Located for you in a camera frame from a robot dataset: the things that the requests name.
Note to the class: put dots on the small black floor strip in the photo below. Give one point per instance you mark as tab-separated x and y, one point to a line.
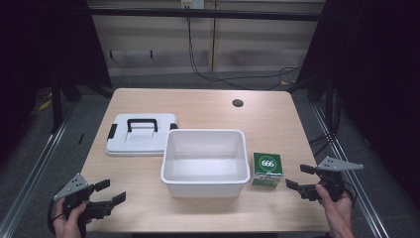
81	139

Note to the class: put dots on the person's left hand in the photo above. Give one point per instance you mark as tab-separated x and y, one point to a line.
67	224

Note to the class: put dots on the white plastic storage bin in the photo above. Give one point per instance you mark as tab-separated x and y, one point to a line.
204	165

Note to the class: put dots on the white wall power outlet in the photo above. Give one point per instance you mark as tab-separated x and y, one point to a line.
192	3

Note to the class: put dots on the black metal stand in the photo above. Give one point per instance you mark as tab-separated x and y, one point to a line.
56	105
329	105

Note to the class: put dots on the dark wall bracket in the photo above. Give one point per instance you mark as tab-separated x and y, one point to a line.
112	54

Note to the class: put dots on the green cardboard box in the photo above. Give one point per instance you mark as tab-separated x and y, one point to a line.
267	163

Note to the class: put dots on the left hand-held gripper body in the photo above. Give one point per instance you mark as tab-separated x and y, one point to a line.
74	188

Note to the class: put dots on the black curtain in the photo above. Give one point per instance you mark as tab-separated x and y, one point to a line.
379	82
39	43

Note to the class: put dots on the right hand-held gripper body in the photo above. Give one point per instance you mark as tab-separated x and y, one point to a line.
333	180

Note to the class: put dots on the aluminium floor rail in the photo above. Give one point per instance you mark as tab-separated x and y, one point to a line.
33	172
368	206

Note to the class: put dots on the black horizontal frame bar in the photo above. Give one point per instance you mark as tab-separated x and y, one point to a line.
204	14

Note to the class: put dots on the yellow floor tape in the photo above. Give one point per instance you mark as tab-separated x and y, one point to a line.
44	105

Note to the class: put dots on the person's right hand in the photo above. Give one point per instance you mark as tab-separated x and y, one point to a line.
338	214

